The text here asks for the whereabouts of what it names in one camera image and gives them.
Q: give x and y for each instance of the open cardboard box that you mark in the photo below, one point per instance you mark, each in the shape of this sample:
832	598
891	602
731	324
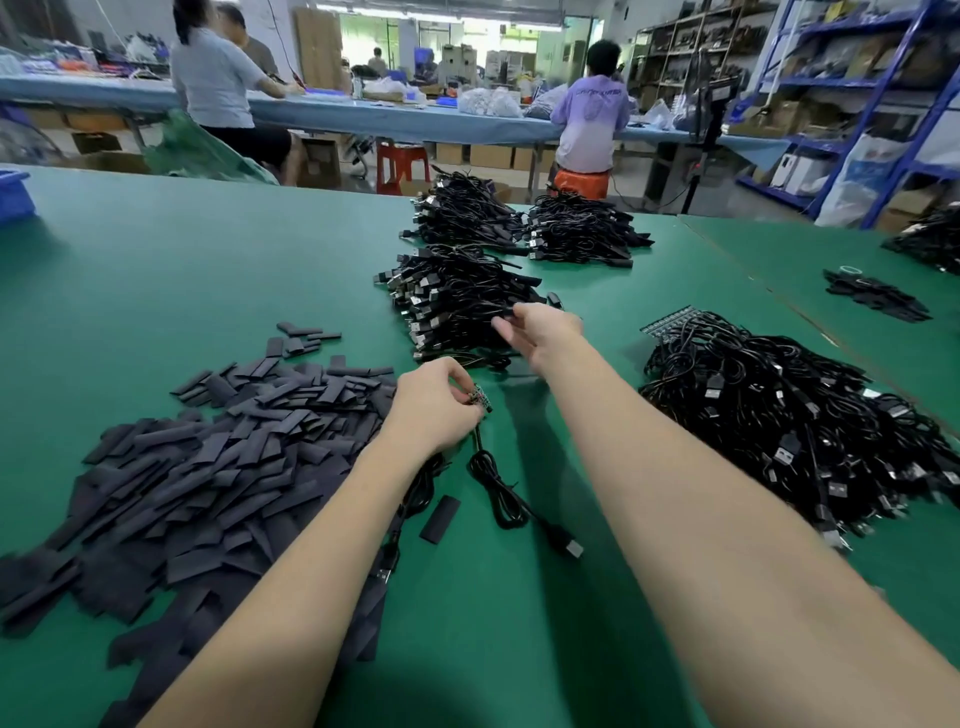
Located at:
108	161

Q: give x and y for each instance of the blue metal shelving rack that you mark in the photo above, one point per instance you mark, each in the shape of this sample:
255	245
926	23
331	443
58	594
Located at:
852	27

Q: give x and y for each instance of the pile of black sleeve strips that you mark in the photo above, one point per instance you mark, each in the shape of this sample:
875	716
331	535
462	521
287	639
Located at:
165	480

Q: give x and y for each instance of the dark storage shelf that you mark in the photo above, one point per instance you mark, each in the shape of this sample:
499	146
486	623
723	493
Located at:
693	53

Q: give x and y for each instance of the orange plastic stool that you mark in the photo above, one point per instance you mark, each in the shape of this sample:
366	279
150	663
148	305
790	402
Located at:
581	183

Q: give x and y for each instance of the person's right hand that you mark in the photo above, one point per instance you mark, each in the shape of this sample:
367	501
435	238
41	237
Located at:
540	336

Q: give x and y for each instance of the red plastic stool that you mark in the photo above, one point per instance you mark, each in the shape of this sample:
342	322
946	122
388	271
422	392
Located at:
402	165

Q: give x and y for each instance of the person's left hand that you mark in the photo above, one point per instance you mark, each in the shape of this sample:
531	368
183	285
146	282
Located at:
428	408

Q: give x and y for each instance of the long blue work table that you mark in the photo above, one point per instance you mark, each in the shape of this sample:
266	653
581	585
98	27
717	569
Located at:
90	93

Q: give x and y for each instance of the person's left forearm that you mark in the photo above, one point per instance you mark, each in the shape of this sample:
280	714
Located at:
293	600

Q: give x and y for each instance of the person's right forearm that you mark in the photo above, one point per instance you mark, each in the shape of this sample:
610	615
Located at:
750	555

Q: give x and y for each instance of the white plastic bag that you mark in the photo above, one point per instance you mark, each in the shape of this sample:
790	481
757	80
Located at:
863	188

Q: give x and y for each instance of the blue plastic bin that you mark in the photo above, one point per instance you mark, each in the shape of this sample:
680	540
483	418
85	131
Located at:
15	195

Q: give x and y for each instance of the green plastic bag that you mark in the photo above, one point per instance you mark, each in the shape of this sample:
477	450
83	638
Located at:
207	150

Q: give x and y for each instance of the black tripod stand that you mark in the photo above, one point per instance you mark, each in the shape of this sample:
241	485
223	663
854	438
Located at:
713	113

